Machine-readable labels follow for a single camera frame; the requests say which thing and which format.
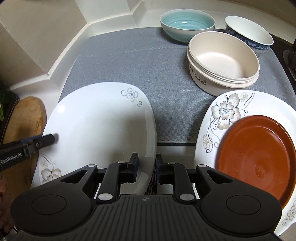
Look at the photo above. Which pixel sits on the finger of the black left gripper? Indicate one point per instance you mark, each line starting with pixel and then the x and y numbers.
pixel 37 142

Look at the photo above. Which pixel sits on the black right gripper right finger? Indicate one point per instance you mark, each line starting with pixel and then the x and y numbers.
pixel 175 174

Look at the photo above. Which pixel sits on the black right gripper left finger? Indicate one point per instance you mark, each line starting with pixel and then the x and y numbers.
pixel 116 174

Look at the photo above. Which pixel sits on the oval white floral plate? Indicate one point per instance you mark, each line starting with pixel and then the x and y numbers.
pixel 100 124

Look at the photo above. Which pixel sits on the large square floral plate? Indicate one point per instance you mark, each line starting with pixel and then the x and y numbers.
pixel 229 203

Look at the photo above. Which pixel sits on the brown round plate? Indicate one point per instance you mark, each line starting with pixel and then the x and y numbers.
pixel 259 151

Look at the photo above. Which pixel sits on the cream bowls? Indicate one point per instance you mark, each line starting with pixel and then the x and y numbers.
pixel 219 62

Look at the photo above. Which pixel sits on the teal glazed bowl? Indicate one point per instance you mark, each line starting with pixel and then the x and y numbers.
pixel 183 24

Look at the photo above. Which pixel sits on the blue patterned white bowl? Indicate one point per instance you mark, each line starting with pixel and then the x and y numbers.
pixel 251 33

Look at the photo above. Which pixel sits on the person left hand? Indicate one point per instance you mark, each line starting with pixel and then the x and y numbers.
pixel 7 223

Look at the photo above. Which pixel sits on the wooden cutting board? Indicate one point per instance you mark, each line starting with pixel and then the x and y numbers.
pixel 27 120

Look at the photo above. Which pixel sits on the grey dish mat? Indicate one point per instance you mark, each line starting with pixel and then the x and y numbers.
pixel 150 60

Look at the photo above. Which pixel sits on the black gas stove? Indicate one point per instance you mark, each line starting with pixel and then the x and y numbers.
pixel 284 51

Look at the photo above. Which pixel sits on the black wire rack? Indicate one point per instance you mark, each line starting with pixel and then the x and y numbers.
pixel 8 102

